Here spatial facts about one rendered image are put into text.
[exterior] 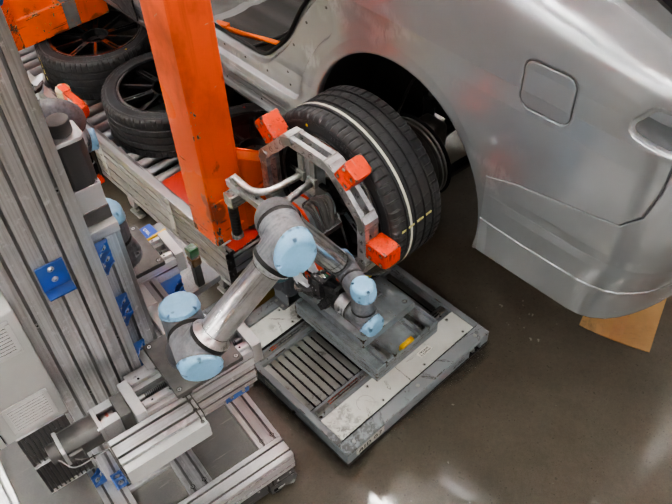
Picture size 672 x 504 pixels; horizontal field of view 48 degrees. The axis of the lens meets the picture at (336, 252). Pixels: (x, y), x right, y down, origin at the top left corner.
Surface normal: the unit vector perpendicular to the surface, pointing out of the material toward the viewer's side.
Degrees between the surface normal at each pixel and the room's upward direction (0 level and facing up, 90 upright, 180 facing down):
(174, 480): 0
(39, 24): 90
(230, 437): 0
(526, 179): 90
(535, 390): 0
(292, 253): 85
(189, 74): 90
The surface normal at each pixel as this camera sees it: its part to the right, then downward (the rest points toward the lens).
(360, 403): -0.04, -0.69
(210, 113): 0.68, 0.51
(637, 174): -0.57, 0.61
